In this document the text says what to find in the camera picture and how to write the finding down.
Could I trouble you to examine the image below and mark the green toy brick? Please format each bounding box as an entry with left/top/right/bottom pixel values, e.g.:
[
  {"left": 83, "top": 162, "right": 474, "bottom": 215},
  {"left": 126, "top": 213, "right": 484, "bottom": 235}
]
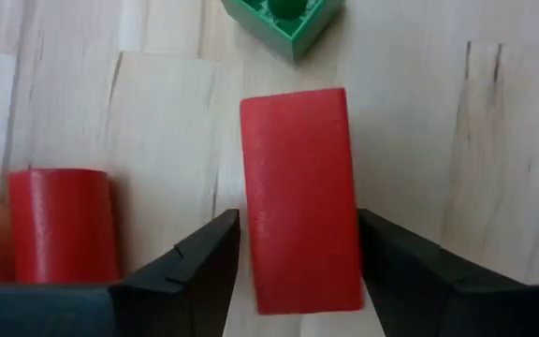
[{"left": 221, "top": 0, "right": 345, "bottom": 62}]

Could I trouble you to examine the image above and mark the red rectangular wooden block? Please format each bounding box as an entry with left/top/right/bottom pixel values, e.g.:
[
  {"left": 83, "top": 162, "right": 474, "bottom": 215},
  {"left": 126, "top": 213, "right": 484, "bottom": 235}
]
[{"left": 239, "top": 87, "right": 365, "bottom": 315}]

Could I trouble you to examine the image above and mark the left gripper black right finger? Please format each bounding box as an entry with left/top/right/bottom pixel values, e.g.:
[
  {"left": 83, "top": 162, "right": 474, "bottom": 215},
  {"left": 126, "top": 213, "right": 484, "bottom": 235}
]
[{"left": 356, "top": 209, "right": 531, "bottom": 337}]

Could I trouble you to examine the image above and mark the red cylinder wooden block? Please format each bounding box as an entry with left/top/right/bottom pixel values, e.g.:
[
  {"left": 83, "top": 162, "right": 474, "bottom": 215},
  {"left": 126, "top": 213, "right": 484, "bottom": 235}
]
[{"left": 7, "top": 168, "right": 121, "bottom": 286}]

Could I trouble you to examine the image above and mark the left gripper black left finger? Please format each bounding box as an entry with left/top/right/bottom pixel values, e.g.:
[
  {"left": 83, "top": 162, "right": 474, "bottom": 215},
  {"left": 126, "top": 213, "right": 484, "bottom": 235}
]
[{"left": 108, "top": 209, "right": 241, "bottom": 337}]

